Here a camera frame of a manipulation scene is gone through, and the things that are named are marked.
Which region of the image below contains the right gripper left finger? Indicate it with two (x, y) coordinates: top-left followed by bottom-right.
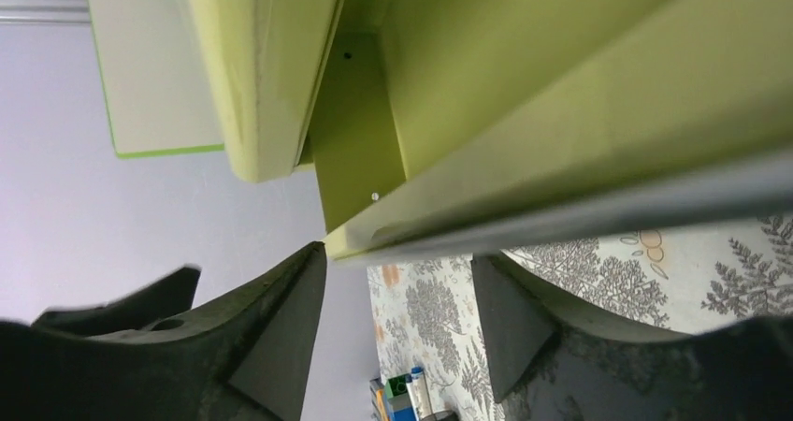
(1, 241), (327, 420)

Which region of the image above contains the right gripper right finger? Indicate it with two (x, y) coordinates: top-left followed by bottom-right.
(471, 254), (792, 420)

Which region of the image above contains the white perforated board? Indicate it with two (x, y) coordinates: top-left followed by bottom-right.
(87, 0), (223, 152)

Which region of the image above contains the yellow-green drawer cabinet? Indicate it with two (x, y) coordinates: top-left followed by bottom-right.
(181, 0), (792, 262)

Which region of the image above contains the green clip file folder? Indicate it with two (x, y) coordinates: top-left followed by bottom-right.
(92, 31), (224, 160)

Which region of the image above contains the floral table mat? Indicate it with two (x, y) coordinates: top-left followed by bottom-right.
(368, 214), (792, 420)

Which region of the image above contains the white blue marker pen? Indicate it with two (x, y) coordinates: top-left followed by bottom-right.
(411, 366), (433, 420)

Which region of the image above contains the blue block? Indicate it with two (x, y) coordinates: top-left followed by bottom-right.
(385, 394), (416, 421)

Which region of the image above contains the green small block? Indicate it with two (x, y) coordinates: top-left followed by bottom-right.
(383, 373), (412, 399)

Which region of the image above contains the aluminium rail frame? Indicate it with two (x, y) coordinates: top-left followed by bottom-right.
(1, 0), (91, 25)

